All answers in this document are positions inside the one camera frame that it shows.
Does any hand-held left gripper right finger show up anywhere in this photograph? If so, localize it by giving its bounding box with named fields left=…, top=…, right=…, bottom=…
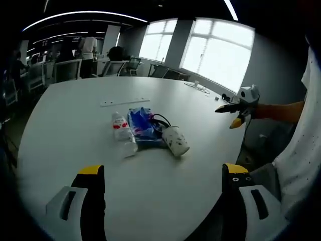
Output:
left=222, top=163, right=286, bottom=241

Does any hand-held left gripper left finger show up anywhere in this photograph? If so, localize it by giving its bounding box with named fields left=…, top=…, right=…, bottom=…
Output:
left=46, top=164, right=106, bottom=241

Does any white stained paper cup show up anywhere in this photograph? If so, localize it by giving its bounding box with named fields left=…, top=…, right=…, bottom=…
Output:
left=161, top=126, right=191, bottom=157

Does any black cable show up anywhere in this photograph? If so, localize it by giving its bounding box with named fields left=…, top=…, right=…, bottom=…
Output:
left=149, top=113, right=173, bottom=134

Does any clear plastic water bottle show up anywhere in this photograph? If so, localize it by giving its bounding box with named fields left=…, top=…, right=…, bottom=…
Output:
left=110, top=111, right=138, bottom=159

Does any blue plastic packet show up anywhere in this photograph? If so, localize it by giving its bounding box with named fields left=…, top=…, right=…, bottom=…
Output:
left=126, top=106, right=169, bottom=149

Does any white table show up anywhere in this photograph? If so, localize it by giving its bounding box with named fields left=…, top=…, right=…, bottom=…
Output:
left=17, top=76, right=248, bottom=241

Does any dark low table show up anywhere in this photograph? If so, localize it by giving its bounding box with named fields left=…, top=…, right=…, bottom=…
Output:
left=147, top=63, right=191, bottom=81

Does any person in white shirt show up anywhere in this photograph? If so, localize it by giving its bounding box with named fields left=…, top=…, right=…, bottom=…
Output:
left=272, top=45, right=321, bottom=226

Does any white mesh office chair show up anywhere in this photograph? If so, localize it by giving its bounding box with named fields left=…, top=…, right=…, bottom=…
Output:
left=54, top=59, right=83, bottom=83
left=26, top=62, right=50, bottom=92
left=124, top=57, right=142, bottom=76
left=99, top=60, right=128, bottom=77

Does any white cable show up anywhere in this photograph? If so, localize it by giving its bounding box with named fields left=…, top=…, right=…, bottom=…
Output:
left=184, top=81, right=212, bottom=96

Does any white table cable cover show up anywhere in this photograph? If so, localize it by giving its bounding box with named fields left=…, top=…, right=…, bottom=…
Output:
left=99, top=98, right=151, bottom=108

